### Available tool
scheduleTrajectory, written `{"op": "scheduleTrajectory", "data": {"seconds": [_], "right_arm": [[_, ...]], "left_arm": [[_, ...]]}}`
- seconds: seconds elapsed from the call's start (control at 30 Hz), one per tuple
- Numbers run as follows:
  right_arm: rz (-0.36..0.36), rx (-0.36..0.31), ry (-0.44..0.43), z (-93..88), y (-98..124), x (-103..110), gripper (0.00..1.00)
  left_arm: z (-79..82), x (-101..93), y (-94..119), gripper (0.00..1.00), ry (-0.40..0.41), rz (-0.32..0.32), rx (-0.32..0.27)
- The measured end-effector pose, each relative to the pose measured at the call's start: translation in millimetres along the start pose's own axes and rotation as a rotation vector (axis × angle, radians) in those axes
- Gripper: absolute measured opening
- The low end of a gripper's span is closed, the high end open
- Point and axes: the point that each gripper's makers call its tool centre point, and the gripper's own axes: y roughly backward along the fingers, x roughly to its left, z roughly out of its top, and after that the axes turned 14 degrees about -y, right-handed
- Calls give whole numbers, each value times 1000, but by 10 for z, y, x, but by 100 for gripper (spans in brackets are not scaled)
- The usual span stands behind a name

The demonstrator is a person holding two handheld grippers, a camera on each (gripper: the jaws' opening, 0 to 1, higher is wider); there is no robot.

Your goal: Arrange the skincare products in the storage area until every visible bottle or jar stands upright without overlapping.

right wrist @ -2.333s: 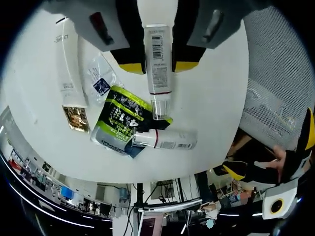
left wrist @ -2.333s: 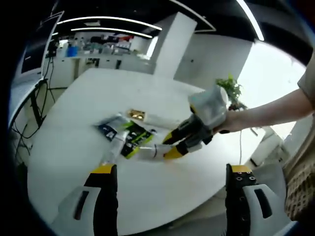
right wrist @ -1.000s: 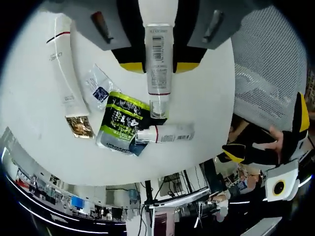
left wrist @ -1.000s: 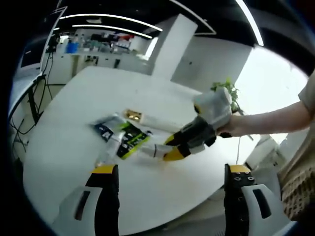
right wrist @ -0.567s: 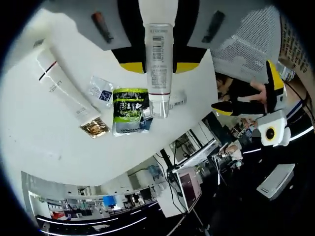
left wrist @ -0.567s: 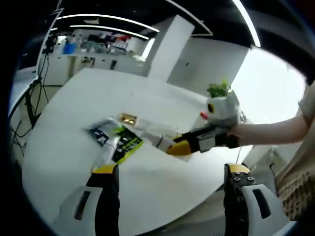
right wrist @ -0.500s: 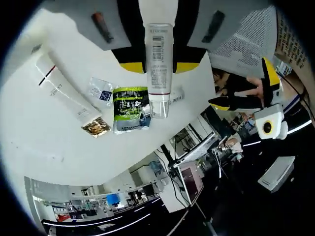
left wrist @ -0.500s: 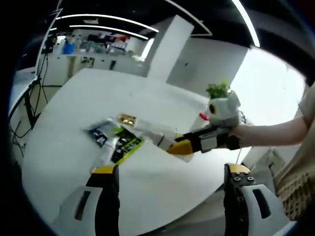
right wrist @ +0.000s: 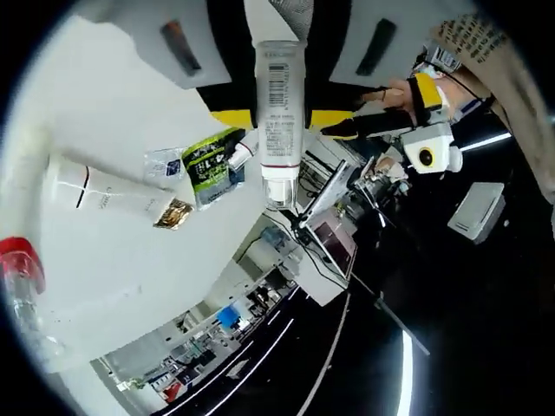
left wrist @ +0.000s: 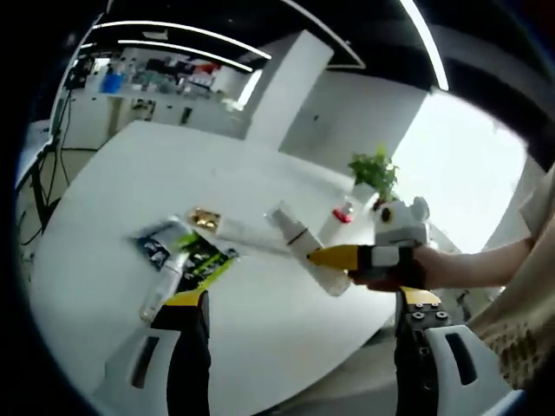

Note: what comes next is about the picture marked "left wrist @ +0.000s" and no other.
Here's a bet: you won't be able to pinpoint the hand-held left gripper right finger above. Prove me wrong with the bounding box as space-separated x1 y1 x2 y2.
394 285 507 416

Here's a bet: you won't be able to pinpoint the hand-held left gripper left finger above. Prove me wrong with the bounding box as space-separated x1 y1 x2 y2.
105 289 212 416

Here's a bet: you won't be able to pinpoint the tall red-collared skincare bottle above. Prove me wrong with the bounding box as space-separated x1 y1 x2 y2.
319 192 382 250

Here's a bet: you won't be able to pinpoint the person's right hand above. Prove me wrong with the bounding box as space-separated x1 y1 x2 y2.
362 245 440 296

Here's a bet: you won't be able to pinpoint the green potted plant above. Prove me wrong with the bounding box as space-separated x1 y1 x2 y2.
348 145 401 209

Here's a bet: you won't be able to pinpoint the green black sachet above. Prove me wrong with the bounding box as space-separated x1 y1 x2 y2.
175 231 240 292

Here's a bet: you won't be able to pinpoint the silver dark sachet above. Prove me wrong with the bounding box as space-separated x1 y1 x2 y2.
128 218 186 273

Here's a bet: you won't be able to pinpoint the gold sachet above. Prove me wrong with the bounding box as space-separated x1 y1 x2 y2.
186 206 225 233

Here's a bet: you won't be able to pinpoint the white counter cabinets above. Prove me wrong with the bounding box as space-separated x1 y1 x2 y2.
55 93 244 151

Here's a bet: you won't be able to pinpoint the long ceiling light strip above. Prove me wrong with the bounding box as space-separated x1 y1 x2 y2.
117 39 255 71
93 20 273 60

